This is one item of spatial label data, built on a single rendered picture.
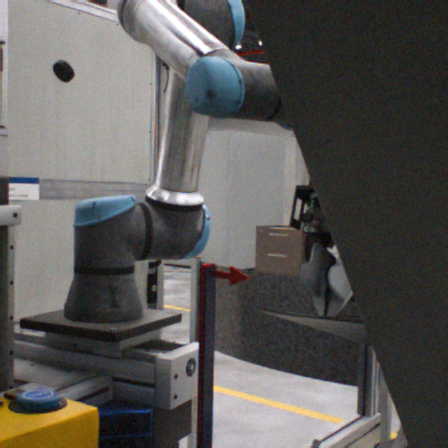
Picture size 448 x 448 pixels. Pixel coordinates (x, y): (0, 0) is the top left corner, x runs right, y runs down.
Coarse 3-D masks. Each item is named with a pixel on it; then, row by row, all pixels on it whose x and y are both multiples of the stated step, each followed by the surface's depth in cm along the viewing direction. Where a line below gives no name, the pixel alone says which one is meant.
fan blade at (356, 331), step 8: (264, 312) 74; (272, 312) 73; (280, 312) 72; (296, 320) 79; (304, 320) 78; (312, 320) 77; (320, 320) 76; (328, 320) 69; (336, 320) 68; (344, 320) 68; (352, 320) 68; (360, 320) 67; (320, 328) 83; (328, 328) 82; (336, 328) 82; (344, 328) 81; (352, 328) 81; (360, 328) 80; (344, 336) 86; (352, 336) 85; (360, 336) 84; (368, 336) 84; (368, 344) 87
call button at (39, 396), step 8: (24, 392) 64; (32, 392) 64; (40, 392) 64; (48, 392) 64; (56, 392) 65; (24, 400) 62; (32, 400) 62; (40, 400) 62; (48, 400) 62; (56, 400) 63; (24, 408) 62; (32, 408) 62; (40, 408) 62; (48, 408) 62
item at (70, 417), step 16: (16, 400) 64; (64, 400) 65; (0, 416) 60; (16, 416) 60; (32, 416) 61; (48, 416) 61; (64, 416) 61; (80, 416) 62; (96, 416) 63; (0, 432) 56; (16, 432) 56; (32, 432) 57; (48, 432) 59; (64, 432) 60; (80, 432) 62; (96, 432) 63
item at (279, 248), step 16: (256, 240) 776; (272, 240) 763; (288, 240) 750; (304, 240) 744; (256, 256) 776; (272, 256) 763; (288, 256) 750; (304, 256) 746; (272, 272) 765; (288, 272) 751
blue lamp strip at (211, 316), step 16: (208, 272) 82; (208, 288) 82; (208, 304) 82; (208, 320) 82; (208, 336) 83; (208, 352) 83; (208, 368) 83; (208, 384) 83; (208, 400) 83; (208, 416) 83; (208, 432) 84
